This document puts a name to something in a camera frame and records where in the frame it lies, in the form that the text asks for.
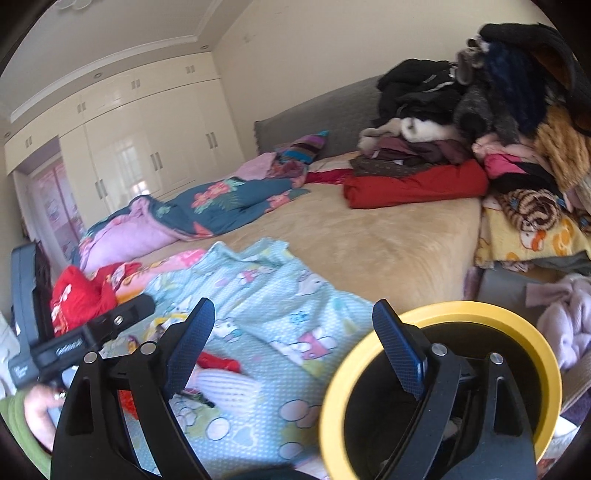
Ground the black clothes pile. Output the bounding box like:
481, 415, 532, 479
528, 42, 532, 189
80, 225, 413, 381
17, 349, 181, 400
373, 23, 590, 140

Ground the yellow cartoon blanket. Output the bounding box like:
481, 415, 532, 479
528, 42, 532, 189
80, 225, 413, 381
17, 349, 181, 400
475, 198, 590, 268

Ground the red wrapper packet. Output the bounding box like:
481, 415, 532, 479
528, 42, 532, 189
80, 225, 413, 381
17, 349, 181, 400
197, 352, 242, 373

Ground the red plastic bag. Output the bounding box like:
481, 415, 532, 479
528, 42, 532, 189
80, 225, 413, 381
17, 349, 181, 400
117, 390, 138, 420

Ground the yellow rimmed black trash bin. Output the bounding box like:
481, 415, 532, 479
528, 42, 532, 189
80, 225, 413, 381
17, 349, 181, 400
320, 301, 562, 479

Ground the red cartoon print garment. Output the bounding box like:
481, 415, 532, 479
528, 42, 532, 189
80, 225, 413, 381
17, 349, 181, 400
50, 262, 141, 337

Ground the light blue Hello Kitty sheet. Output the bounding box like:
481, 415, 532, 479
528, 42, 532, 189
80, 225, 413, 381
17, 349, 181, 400
98, 237, 376, 478

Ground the person's left hand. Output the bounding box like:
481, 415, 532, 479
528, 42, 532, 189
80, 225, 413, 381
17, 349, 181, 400
23, 384, 65, 452

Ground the white built-in wardrobe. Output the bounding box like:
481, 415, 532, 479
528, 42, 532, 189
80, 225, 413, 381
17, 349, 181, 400
5, 53, 245, 226

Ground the beige bed cover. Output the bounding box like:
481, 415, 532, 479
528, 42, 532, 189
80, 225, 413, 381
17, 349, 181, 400
138, 151, 482, 315

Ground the lavender knit sweater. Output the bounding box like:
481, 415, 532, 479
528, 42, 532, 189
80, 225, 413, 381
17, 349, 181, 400
526, 274, 590, 371

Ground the mustard fuzzy garment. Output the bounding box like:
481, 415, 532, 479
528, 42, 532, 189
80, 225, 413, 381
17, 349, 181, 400
534, 105, 590, 192

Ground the grey quilted headboard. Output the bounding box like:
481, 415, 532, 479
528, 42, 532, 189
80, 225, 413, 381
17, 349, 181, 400
253, 77, 381, 158

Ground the black snack wrapper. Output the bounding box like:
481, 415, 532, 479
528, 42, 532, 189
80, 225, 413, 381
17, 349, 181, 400
179, 391, 215, 408

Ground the pink Hello Kitty curtain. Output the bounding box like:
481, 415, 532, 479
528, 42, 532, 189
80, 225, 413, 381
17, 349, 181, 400
33, 160, 85, 262

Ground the tiger stripe garment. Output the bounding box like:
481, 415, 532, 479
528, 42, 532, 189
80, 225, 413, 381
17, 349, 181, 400
497, 189, 562, 232

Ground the pink cartoon blanket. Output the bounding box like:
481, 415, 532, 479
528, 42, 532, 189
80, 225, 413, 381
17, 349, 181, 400
115, 249, 206, 304

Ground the striped colourful pillow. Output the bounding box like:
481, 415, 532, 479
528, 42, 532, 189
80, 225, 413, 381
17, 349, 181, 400
267, 130, 329, 178

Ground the blue floral quilt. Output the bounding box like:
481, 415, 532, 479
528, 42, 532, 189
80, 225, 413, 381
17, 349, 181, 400
73, 177, 308, 273

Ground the red folded garment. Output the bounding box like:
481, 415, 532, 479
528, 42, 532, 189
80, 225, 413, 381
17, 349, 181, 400
342, 160, 489, 209

